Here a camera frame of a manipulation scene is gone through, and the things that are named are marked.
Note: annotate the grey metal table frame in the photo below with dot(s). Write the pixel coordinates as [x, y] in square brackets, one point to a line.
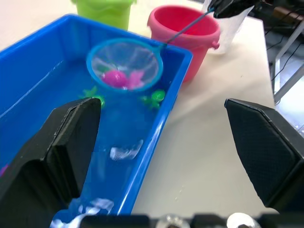
[286, 71]

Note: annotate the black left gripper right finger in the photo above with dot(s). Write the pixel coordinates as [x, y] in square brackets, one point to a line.
[268, 152]

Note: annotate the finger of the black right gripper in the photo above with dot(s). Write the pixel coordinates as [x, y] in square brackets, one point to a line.
[231, 8]

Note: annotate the clear plastic cup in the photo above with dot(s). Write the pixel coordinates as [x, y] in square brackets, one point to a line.
[228, 33]

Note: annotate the blue hand net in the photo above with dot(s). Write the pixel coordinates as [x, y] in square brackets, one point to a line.
[89, 63]

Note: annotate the blue plastic tub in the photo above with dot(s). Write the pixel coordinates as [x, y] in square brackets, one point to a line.
[42, 61]

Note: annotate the pink toy fish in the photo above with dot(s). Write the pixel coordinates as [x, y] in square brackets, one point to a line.
[115, 78]

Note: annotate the pink plastic bucket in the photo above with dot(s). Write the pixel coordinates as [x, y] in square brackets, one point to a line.
[202, 40]

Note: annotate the green toy fish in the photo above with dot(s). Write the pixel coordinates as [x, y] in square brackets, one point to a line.
[156, 96]
[91, 92]

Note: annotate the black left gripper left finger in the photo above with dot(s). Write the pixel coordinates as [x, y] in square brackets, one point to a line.
[35, 166]

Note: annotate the green plastic bucket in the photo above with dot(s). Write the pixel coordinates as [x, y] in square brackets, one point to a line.
[104, 14]

